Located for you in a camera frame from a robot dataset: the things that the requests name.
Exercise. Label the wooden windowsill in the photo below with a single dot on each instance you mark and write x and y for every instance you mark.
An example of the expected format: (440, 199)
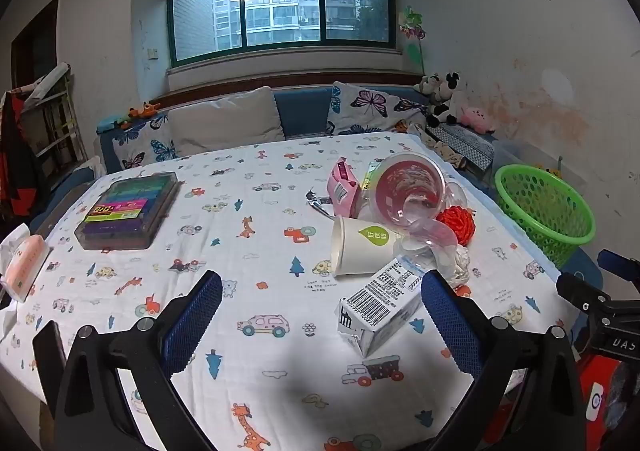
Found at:
(300, 80)

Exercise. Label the green framed window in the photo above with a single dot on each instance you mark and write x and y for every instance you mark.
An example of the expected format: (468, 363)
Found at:
(280, 13)

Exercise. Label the small butterfly print pillow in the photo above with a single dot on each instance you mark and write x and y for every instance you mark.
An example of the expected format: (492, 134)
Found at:
(142, 143)

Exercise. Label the pink plush toy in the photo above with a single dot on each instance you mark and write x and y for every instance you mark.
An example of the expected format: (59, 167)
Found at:
(477, 118)

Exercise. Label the white paper cup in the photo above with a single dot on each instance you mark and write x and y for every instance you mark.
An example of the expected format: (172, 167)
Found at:
(360, 246)

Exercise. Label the colourful pinwheel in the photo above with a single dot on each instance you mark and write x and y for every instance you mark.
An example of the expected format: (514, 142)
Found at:
(412, 28)

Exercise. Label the yellow-green small carton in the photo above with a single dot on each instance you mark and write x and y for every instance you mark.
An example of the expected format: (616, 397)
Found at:
(369, 176)

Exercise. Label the large butterfly print pillow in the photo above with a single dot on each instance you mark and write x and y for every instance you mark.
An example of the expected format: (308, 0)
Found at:
(370, 108)

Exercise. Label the clear cup with red inside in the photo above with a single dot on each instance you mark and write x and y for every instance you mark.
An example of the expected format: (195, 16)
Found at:
(407, 191)

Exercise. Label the red and black clothes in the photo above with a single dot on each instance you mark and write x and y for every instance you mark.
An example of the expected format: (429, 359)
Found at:
(17, 156)

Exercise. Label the pink snack packet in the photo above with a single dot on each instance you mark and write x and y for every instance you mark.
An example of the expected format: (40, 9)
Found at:
(342, 188)

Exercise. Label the white crumpled wrapper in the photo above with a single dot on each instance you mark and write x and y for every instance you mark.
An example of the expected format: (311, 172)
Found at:
(460, 265)

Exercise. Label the pink tissue pack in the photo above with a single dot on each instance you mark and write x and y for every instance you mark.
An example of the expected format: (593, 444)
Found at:
(22, 263)

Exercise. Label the blue sofa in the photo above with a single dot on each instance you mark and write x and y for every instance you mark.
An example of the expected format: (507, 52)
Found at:
(302, 111)

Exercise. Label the black and white plush toys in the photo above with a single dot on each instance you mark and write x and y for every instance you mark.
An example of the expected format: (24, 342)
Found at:
(442, 98)

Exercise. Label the small dark clip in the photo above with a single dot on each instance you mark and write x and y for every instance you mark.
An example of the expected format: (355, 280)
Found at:
(317, 201)

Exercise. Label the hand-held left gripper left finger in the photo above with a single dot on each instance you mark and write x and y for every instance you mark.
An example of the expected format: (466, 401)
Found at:
(192, 321)

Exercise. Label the beige pillow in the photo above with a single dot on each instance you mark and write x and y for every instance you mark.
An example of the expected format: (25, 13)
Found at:
(225, 123)

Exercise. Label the colourful marker case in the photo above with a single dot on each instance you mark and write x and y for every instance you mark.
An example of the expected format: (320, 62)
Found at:
(127, 211)

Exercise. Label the cartoon printed tablecloth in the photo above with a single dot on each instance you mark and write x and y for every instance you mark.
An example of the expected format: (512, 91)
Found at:
(260, 256)

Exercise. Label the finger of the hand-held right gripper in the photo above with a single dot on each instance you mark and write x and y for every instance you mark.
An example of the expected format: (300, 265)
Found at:
(620, 263)
(575, 288)

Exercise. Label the red mesh ball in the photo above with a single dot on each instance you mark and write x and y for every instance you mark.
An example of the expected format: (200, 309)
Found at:
(455, 226)

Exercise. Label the white barcode milk carton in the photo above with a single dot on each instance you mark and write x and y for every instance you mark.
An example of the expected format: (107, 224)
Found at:
(380, 303)

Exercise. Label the dark wooden door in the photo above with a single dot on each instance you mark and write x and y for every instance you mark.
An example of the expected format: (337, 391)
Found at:
(35, 46)

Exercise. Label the clear plastic cup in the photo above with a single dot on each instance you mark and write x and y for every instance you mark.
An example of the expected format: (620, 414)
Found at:
(430, 236)

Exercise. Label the green plastic mesh basket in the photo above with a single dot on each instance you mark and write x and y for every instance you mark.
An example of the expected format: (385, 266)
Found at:
(550, 231)

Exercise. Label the beige printed cloth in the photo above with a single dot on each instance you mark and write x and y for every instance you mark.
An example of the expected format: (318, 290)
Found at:
(447, 153)

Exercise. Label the orange plush toy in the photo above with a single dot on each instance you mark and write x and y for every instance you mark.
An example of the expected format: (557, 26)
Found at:
(144, 109)

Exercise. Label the cluttered shelf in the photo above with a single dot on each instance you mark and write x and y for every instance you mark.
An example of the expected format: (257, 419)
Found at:
(55, 121)

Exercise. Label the grey striped folded cloth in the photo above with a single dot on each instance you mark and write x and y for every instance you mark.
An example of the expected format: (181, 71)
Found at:
(470, 146)

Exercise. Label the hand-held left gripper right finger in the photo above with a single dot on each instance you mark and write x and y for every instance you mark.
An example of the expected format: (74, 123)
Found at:
(450, 326)

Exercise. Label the clear plastic storage box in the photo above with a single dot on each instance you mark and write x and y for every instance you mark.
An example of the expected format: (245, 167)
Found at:
(525, 151)

